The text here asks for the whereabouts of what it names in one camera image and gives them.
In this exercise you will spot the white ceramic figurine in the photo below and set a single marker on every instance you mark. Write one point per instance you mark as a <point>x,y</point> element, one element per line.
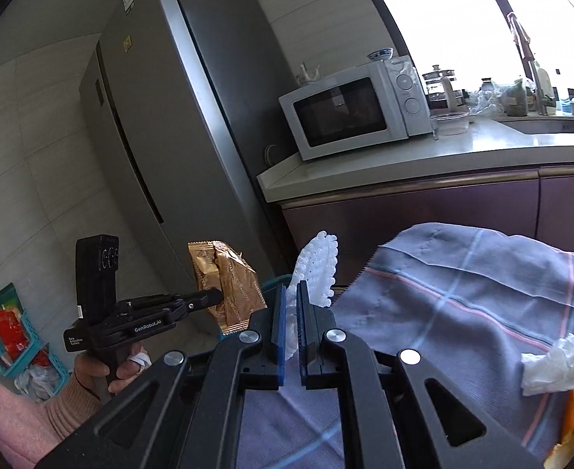
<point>309,75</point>

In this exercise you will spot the mauve kitchen cabinet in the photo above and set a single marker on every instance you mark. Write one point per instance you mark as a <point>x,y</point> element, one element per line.
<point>414,210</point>

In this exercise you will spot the kitchen sink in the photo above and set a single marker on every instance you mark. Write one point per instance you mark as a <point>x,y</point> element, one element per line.
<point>551,126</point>

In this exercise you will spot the glass teapot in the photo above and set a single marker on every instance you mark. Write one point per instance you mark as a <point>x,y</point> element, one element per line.
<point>438,78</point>

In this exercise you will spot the silver refrigerator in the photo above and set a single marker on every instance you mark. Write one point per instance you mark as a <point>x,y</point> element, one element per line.
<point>169,132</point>

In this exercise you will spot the white microwave oven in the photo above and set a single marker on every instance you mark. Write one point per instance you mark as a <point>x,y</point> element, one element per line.
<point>345,112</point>

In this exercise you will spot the turquoise plastic basket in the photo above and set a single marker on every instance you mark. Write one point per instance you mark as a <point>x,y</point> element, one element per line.
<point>3,351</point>

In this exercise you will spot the person's left forearm pink sleeve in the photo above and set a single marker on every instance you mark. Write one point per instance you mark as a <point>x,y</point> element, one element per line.
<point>13,415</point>

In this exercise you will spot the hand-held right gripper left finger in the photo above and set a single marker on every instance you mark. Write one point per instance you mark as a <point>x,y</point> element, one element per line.
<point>280,332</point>

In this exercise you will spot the white plastic bag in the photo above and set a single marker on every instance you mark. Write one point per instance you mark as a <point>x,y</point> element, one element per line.
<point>37,380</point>

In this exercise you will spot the red snack packet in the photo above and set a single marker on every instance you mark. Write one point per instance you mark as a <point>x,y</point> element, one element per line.
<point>9,332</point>

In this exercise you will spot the person's left hand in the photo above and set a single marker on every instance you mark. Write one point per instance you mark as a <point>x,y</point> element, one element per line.
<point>130,364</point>

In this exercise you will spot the gold snack wrapper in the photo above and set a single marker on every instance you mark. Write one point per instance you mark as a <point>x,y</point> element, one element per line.
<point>233,283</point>

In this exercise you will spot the white foam fruit net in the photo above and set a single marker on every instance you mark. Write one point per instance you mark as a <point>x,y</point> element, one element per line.
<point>316,264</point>

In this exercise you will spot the grey plaid tablecloth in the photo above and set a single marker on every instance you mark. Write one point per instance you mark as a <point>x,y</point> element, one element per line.
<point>463,283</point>

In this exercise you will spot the metal kitchen faucet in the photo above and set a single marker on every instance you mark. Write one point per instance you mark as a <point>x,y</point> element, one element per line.
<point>541,83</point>

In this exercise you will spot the glass jar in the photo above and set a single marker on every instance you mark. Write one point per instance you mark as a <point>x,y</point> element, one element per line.
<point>515,100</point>

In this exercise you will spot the clear plastic container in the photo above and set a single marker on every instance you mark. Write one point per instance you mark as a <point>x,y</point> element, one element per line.
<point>449,123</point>

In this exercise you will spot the white tissue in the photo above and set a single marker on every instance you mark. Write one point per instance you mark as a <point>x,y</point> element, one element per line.
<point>551,366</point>

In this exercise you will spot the blue patterned bowl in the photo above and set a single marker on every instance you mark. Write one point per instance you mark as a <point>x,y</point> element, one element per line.
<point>380,53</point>

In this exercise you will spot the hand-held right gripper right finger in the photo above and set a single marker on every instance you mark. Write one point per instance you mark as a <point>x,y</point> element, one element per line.
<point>302,332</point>

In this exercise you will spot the white kitchen countertop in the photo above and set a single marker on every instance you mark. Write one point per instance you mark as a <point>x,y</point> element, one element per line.
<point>414,156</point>

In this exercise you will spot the kitchen window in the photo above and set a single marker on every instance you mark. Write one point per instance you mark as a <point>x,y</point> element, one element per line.
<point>453,14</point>

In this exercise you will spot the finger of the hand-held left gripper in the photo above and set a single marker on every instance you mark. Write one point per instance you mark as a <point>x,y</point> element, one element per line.
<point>204,297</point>

